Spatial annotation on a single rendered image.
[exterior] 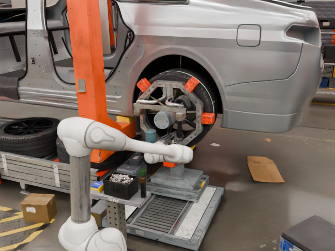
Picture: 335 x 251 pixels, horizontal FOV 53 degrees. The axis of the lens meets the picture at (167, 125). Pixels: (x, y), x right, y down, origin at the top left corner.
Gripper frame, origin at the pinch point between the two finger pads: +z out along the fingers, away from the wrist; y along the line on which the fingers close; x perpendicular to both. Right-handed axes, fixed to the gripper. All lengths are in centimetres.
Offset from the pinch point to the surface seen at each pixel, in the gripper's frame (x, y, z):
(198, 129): -6.2, 8.4, 32.2
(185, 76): 32, -6, 41
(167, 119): 3.8, -11.7, 18.0
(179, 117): 9.5, 0.6, 10.5
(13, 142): -37, -170, 17
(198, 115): 5.1, 8.1, 32.5
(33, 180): -65, -140, 4
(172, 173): -57, -20, 48
